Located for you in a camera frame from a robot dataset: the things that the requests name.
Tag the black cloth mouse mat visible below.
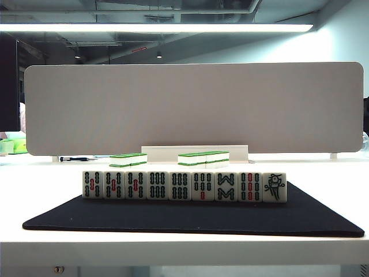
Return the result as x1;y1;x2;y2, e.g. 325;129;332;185
22;181;366;238

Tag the six bamboo mahjong tile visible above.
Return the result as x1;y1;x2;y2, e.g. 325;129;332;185
146;171;170;200
168;171;192;201

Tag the grey desk divider panel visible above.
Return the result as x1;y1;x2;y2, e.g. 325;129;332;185
24;61;364;156

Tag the eight bamboo mahjong tile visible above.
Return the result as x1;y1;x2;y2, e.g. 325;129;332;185
214;172;239;202

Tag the five bamboo mahjong tile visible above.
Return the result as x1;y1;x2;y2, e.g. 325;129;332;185
124;170;148;200
82;170;104;200
103;170;126;200

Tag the black precision screwdriver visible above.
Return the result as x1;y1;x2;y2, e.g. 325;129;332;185
59;156;99;162

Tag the black monitor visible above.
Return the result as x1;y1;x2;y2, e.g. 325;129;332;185
0;37;20;132

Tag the nine bamboo mahjong tile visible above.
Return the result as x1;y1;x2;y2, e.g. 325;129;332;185
238;172;263;203

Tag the green box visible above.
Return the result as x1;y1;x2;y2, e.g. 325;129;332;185
0;138;27;155

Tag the bird bamboo mahjong tile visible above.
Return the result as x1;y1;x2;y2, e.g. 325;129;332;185
262;172;288;203

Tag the seven bamboo mahjong tile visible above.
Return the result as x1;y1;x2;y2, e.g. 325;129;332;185
191;171;216;201

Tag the long ceiling light strip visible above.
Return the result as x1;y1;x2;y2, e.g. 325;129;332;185
0;23;314;33

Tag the pink clothed person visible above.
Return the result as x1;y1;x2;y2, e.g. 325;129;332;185
17;101;27;134

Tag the white plastic tray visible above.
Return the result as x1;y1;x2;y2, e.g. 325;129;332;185
141;144;249;162

